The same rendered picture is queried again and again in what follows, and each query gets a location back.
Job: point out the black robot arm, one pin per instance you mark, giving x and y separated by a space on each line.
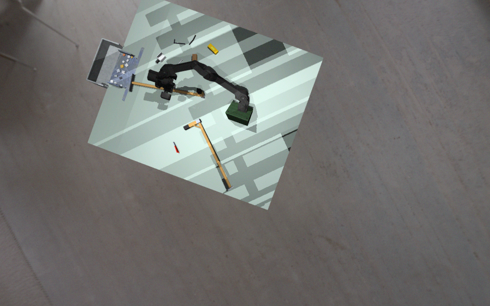
167 70

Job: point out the yellow box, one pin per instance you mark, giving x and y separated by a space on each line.
210 46

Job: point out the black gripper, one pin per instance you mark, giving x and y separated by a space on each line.
165 94

